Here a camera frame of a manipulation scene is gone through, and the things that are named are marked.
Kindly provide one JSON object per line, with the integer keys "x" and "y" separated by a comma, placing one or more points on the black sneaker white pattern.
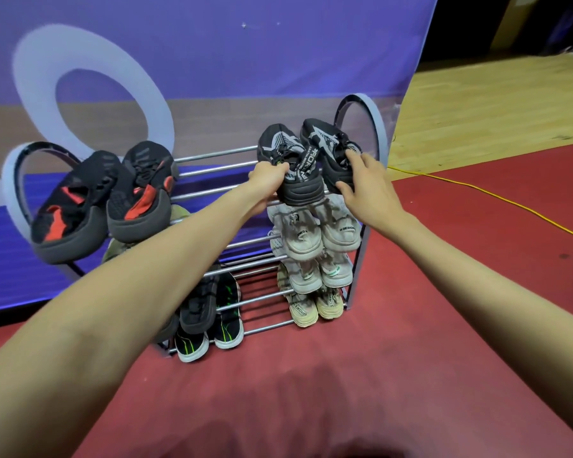
{"x": 329, "y": 152}

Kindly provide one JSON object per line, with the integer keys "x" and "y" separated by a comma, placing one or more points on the black sneaker red patch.
{"x": 141, "y": 195}
{"x": 71, "y": 219}

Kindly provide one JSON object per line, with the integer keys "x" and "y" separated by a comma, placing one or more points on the grey metal shoe rack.
{"x": 215, "y": 154}

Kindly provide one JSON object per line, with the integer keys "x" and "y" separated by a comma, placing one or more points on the person's right hand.
{"x": 372, "y": 195}

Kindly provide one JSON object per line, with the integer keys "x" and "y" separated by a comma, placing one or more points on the black sneaker green stripes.
{"x": 229, "y": 324}
{"x": 191, "y": 349}

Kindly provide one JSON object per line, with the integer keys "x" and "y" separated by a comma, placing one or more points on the white knit sneaker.
{"x": 303, "y": 276}
{"x": 336, "y": 270}

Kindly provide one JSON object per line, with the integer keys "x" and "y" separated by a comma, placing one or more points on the pale yellow sneaker white sole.
{"x": 117, "y": 248}
{"x": 179, "y": 213}

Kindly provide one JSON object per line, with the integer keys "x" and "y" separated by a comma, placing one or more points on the beige sneaker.
{"x": 302, "y": 307}
{"x": 329, "y": 304}

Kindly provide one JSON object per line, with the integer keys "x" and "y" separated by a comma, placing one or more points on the person's right forearm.
{"x": 506, "y": 300}

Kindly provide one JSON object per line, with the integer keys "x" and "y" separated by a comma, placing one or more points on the dark grey sneaker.
{"x": 286, "y": 152}

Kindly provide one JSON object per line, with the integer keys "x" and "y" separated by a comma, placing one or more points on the blue tarp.
{"x": 267, "y": 42}

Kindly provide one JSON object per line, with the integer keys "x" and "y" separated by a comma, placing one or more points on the black sneaker orange marks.
{"x": 198, "y": 307}
{"x": 169, "y": 331}

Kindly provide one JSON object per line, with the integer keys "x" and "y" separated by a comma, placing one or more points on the person's left forearm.
{"x": 100, "y": 319}

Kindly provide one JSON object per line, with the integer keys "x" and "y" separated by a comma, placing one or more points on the plain white sneaker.
{"x": 298, "y": 236}
{"x": 339, "y": 226}

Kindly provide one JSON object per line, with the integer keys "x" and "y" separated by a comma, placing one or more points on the person's left hand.
{"x": 267, "y": 183}

